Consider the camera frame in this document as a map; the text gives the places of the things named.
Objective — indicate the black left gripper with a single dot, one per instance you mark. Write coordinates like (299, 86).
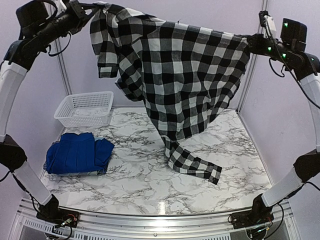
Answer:
(79, 17)

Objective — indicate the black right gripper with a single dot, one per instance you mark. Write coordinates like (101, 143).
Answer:
(256, 47)

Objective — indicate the black white checkered cloth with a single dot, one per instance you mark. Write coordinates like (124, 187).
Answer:
(185, 75)

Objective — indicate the blue pleated skirt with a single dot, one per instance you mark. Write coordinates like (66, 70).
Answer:
(77, 155)

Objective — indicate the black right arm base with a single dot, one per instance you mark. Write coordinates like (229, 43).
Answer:
(257, 215)

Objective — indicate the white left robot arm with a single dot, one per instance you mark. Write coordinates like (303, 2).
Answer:
(17, 62)

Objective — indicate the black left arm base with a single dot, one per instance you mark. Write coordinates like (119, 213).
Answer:
(53, 213)

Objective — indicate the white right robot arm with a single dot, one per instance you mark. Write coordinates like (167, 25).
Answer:
(278, 118)

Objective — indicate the white plastic laundry basket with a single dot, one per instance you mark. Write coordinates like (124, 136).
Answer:
(85, 109)

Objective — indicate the right aluminium wall post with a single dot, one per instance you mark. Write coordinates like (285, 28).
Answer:
(251, 66)

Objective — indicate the aluminium wall post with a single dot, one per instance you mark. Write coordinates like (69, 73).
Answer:
(251, 66)
(58, 48)

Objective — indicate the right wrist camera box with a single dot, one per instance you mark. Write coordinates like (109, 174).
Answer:
(294, 34)

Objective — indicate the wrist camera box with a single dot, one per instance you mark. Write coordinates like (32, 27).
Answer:
(34, 14)
(294, 34)

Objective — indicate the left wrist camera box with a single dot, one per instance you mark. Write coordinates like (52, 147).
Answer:
(34, 14)

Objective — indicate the left aluminium wall post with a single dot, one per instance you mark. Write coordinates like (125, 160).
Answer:
(58, 48)

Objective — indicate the aluminium front frame rail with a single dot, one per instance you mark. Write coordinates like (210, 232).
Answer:
(108, 226)

